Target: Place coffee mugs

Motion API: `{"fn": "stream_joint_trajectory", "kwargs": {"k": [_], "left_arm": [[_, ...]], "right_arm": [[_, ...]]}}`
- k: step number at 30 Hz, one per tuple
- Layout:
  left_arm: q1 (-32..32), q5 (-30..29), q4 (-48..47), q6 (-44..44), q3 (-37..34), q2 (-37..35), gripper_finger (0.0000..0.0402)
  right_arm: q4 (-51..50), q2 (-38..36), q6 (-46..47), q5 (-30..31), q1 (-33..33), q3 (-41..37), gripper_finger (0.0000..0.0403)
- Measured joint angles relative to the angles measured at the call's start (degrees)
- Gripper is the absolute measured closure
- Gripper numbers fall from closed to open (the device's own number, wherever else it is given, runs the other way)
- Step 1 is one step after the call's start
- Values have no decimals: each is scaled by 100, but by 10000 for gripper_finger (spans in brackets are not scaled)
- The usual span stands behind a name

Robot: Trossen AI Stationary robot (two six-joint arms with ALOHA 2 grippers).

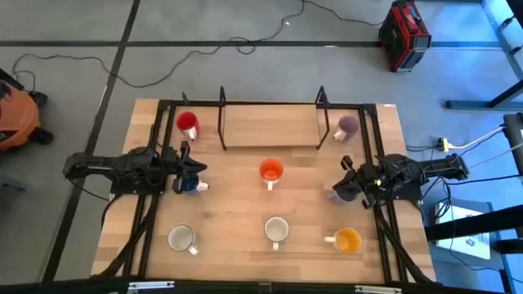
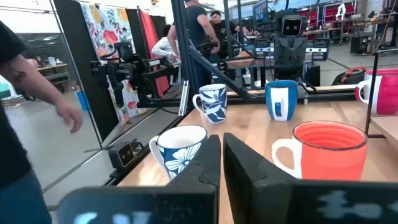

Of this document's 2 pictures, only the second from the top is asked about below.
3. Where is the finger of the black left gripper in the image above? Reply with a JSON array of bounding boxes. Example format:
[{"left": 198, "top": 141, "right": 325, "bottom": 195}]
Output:
[
  {"left": 290, "top": 39, "right": 302, "bottom": 62},
  {"left": 281, "top": 39, "right": 292, "bottom": 62}
]

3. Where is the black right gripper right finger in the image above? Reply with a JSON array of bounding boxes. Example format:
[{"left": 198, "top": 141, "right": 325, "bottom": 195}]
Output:
[{"left": 223, "top": 132, "right": 398, "bottom": 224}]

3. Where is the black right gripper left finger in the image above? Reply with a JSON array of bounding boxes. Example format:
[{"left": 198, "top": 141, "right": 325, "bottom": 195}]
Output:
[{"left": 58, "top": 134, "right": 221, "bottom": 224}]

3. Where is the blue white striped mug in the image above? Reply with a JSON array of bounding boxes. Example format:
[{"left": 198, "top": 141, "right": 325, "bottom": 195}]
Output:
[{"left": 264, "top": 80, "right": 299, "bottom": 122}]

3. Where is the blue mug white flower print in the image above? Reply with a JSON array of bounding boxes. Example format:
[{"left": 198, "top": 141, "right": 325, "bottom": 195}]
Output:
[{"left": 149, "top": 124, "right": 208, "bottom": 180}]

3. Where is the orange mug white handle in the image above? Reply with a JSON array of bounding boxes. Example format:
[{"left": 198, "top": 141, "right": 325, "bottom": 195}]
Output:
[{"left": 271, "top": 120, "right": 369, "bottom": 182}]

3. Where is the red white striped mug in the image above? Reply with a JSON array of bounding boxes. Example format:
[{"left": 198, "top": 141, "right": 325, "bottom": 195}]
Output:
[{"left": 354, "top": 68, "right": 398, "bottom": 116}]

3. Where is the person's forearm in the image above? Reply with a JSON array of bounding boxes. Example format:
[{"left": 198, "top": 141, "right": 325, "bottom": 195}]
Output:
[{"left": 0, "top": 54, "right": 68, "bottom": 108}]

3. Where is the black box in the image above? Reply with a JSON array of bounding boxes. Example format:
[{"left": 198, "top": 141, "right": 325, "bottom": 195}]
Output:
[{"left": 303, "top": 63, "right": 322, "bottom": 88}]

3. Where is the dark monitor screen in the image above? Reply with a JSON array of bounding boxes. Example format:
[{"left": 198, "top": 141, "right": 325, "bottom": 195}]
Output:
[{"left": 252, "top": 0, "right": 270, "bottom": 25}]

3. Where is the person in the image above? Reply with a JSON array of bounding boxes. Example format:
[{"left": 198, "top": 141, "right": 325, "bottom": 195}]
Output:
[
  {"left": 167, "top": 0, "right": 221, "bottom": 90},
  {"left": 151, "top": 24, "right": 181, "bottom": 65},
  {"left": 0, "top": 20, "right": 84, "bottom": 224},
  {"left": 210, "top": 10, "right": 246, "bottom": 60}
]

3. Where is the orange black vacuum cleaner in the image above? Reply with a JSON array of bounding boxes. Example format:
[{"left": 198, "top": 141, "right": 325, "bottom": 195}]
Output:
[{"left": 331, "top": 65, "right": 369, "bottom": 86}]

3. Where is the red cloth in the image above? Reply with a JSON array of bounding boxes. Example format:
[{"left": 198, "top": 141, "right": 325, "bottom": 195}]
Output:
[{"left": 138, "top": 9, "right": 171, "bottom": 98}]

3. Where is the blue bin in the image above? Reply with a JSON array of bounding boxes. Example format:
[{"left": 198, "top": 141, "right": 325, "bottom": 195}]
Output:
[{"left": 75, "top": 90, "right": 91, "bottom": 112}]

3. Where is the person's hand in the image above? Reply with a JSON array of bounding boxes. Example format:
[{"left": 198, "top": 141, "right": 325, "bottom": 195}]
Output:
[{"left": 55, "top": 100, "right": 84, "bottom": 134}]

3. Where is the floral patterned cloth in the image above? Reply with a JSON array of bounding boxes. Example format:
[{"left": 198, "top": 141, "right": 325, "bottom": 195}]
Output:
[{"left": 80, "top": 2, "right": 147, "bottom": 126}]

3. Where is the black partition panel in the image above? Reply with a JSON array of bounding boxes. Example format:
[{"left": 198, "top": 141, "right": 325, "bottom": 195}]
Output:
[{"left": 52, "top": 0, "right": 121, "bottom": 141}]

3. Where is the wooden shelf unit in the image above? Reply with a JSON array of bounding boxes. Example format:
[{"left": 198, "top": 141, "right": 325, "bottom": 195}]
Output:
[{"left": 35, "top": 55, "right": 75, "bottom": 93}]

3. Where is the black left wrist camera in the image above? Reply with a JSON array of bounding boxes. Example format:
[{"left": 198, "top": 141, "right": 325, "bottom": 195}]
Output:
[{"left": 280, "top": 14, "right": 303, "bottom": 38}]

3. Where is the black table-level camera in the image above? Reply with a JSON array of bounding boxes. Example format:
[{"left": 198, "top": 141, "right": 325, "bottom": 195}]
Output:
[{"left": 108, "top": 141, "right": 137, "bottom": 171}]

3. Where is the black aluminium camera gantry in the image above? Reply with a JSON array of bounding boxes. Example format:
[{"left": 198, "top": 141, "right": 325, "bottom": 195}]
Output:
[{"left": 170, "top": 0, "right": 256, "bottom": 103}]

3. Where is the silver metal bracket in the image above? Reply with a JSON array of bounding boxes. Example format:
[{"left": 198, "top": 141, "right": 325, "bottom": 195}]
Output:
[{"left": 178, "top": 80, "right": 190, "bottom": 117}]

